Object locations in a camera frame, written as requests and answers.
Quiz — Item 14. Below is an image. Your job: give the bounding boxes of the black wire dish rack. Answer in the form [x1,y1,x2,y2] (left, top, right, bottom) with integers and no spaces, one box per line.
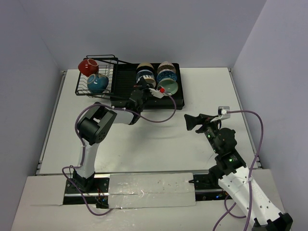
[75,54,129,100]

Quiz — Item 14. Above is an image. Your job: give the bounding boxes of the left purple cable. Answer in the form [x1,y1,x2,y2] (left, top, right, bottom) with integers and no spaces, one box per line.
[62,91,178,216]

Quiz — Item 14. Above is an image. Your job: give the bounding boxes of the red bowl white inside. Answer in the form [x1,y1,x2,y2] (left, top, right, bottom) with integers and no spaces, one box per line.
[78,58,99,77]

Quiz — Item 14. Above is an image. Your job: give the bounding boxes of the blue patterned bowl underneath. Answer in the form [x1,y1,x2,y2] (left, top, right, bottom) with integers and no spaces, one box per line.
[156,69,177,83]

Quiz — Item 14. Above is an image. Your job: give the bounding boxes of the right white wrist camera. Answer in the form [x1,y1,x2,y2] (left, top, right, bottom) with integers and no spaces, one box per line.
[211,106,231,122]

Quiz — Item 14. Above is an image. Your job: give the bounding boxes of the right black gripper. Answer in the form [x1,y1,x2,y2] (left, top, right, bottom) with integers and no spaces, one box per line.
[184,113,221,154]

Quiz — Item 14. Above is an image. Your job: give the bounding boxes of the black plastic drain tray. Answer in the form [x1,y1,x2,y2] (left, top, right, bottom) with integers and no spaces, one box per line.
[111,63,185,110]

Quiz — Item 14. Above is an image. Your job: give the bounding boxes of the blue floral white bowl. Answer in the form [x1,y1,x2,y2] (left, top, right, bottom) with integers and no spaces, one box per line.
[136,70,154,82]

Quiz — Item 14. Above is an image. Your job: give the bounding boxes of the brown patterned white bowl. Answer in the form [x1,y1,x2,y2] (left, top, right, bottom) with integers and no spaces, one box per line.
[157,62,176,74]

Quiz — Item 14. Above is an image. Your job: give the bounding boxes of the white taped cover sheet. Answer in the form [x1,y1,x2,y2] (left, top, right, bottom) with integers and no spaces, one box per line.
[108,173,196,209]

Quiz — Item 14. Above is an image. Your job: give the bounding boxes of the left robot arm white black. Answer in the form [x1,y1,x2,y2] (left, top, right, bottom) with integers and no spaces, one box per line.
[72,77,153,192]

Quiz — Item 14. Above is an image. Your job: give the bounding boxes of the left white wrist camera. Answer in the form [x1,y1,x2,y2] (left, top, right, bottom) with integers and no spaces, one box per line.
[149,87,167,99]

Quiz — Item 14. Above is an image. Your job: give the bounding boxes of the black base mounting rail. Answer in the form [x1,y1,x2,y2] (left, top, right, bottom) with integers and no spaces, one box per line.
[63,174,231,209]

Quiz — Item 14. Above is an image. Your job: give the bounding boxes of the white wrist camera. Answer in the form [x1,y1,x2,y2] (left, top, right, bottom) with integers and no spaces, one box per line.
[211,106,231,122]
[149,87,167,99]

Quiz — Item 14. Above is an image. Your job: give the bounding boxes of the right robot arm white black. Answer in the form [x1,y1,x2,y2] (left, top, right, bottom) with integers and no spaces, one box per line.
[184,109,293,231]

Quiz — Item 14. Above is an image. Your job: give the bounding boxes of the celadon green bowl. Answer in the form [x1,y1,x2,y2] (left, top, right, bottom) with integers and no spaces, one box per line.
[157,78,179,95]

